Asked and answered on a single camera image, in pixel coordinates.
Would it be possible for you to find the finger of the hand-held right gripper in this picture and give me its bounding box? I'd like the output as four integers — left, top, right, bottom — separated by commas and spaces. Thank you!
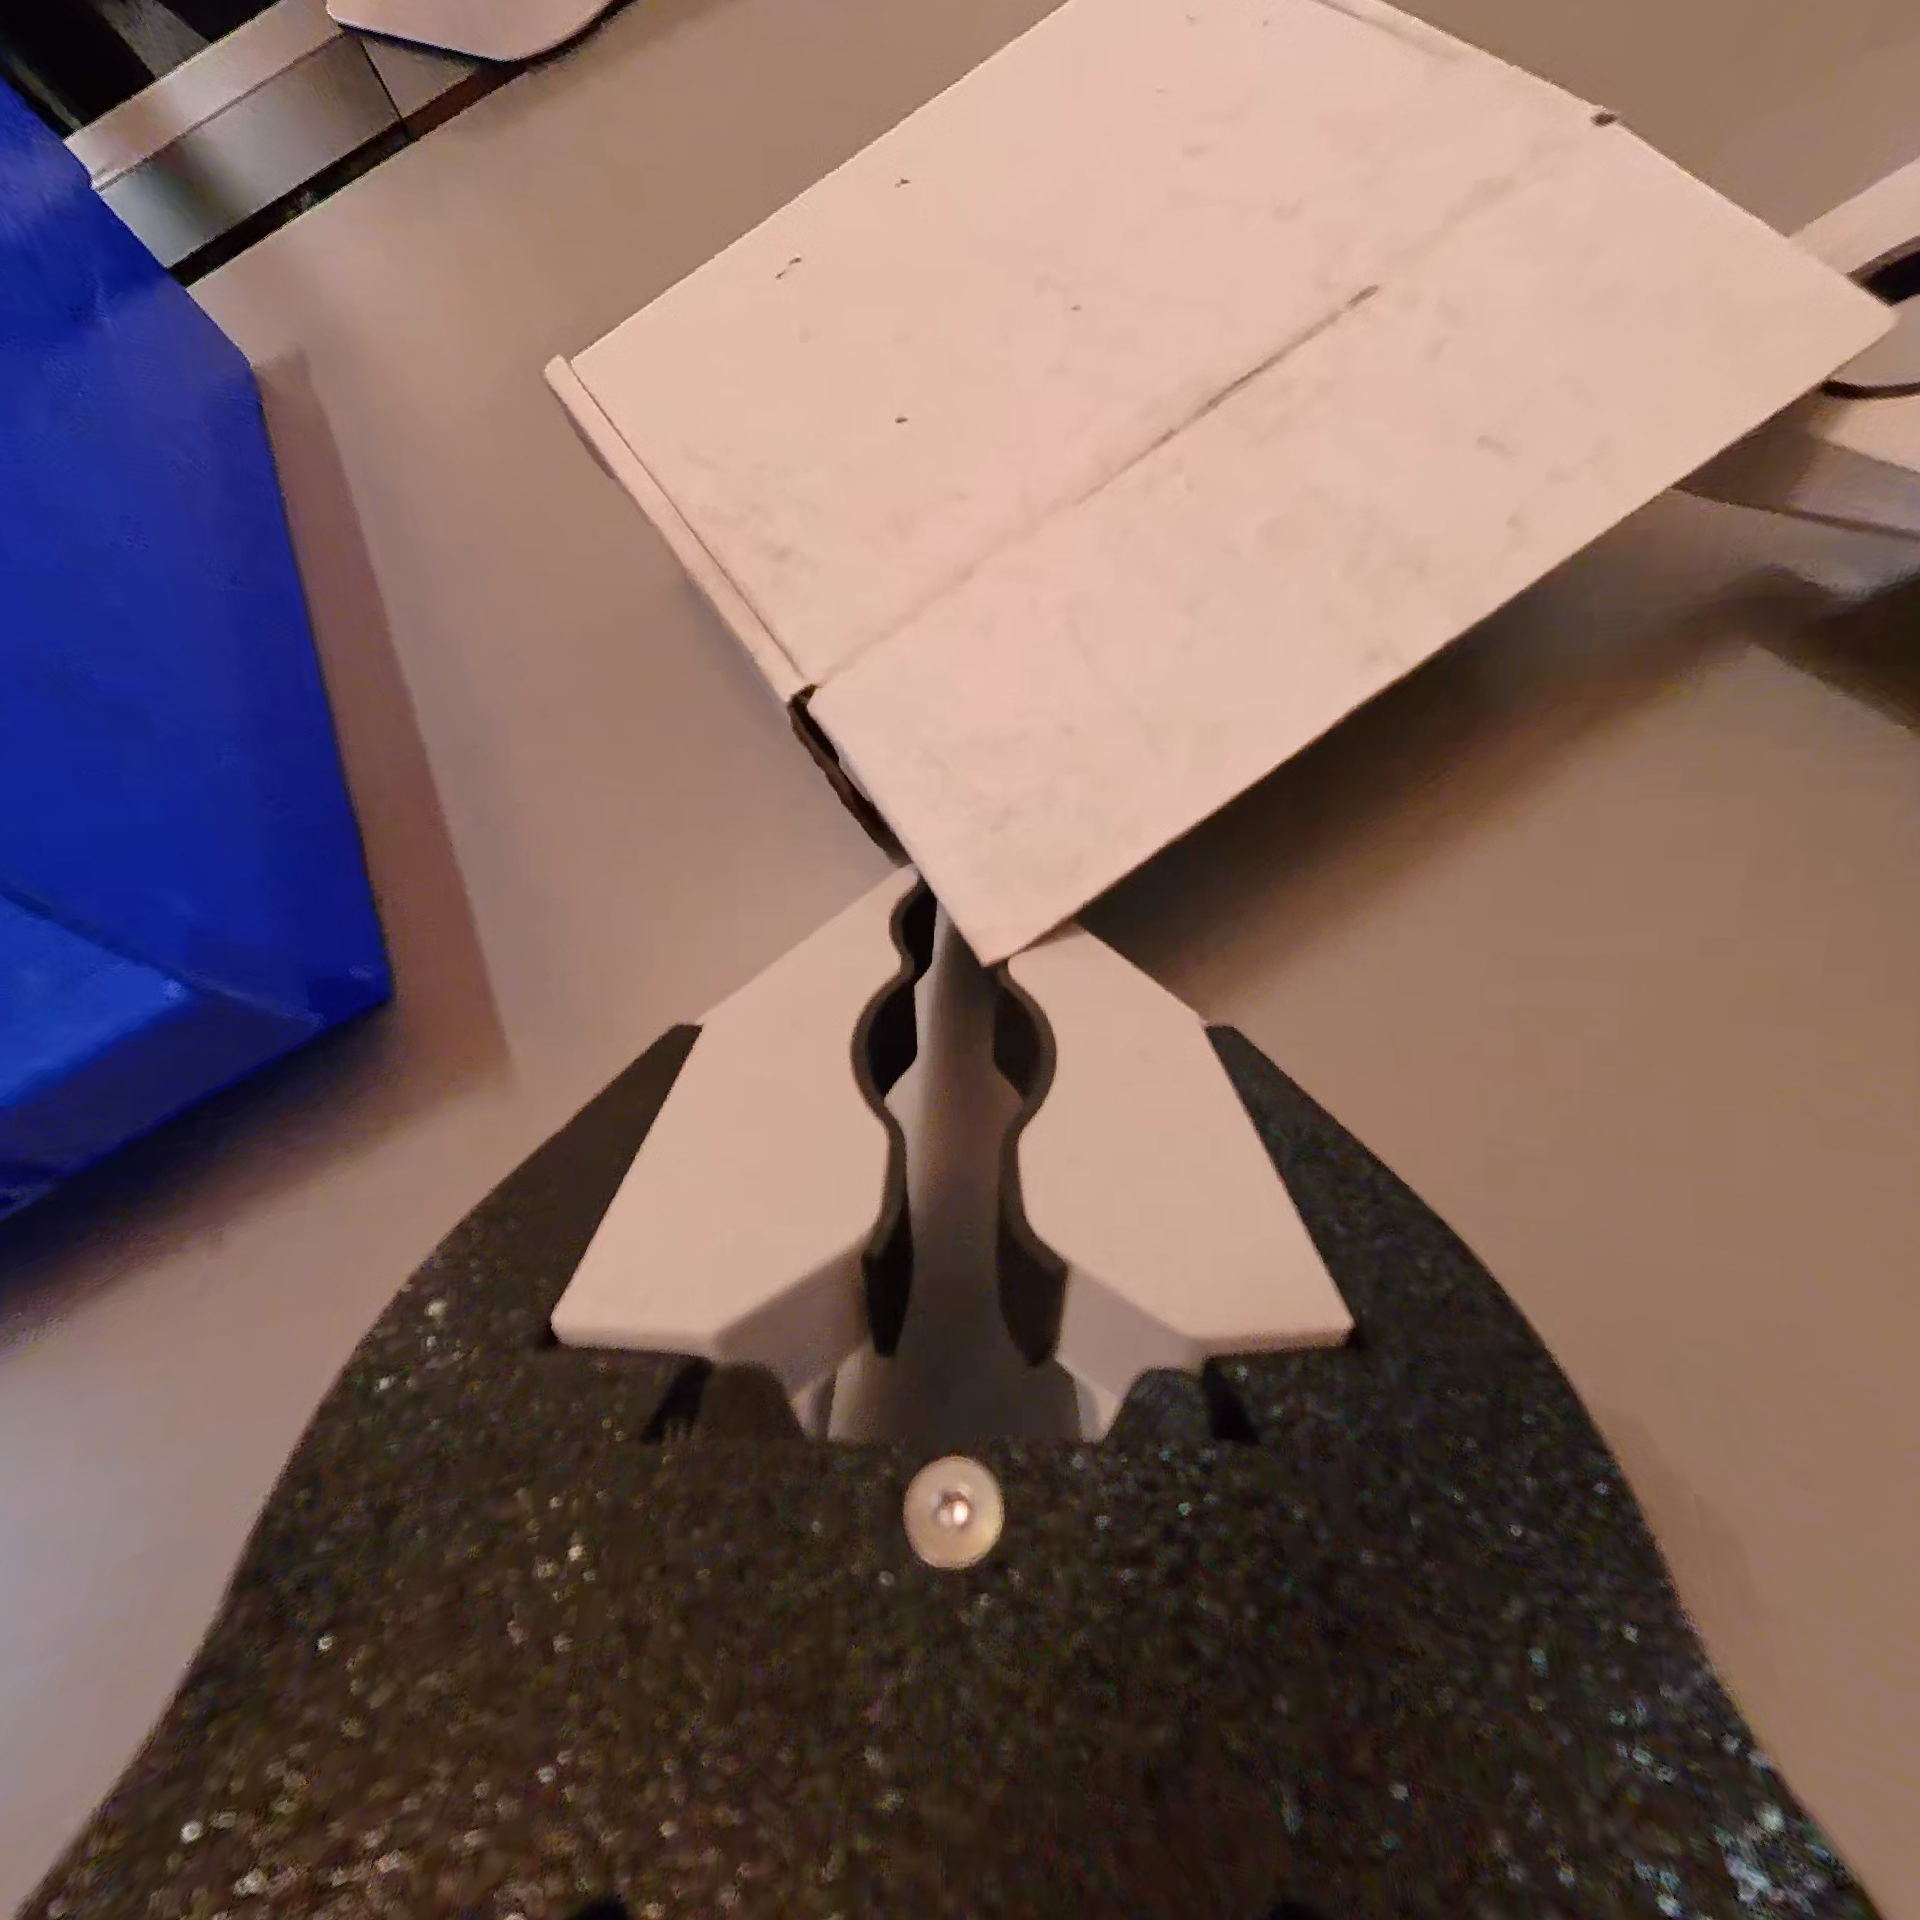
1669, 398, 1920, 541
1792, 165, 1920, 282

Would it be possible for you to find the grey desk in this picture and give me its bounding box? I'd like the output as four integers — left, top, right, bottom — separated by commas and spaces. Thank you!
66, 0, 506, 274
0, 0, 1920, 1920

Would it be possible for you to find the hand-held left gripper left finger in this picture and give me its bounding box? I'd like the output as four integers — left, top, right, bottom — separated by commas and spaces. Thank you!
551, 866, 941, 1426

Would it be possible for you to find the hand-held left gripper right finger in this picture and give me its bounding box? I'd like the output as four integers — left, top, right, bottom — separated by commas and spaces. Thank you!
990, 931, 1357, 1434

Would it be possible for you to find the blue plastic bin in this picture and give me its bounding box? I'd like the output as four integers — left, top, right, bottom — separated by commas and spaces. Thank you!
0, 76, 397, 1221

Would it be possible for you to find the white cardboard mailer box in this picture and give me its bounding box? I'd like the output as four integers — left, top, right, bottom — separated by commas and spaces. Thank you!
545, 0, 1901, 964

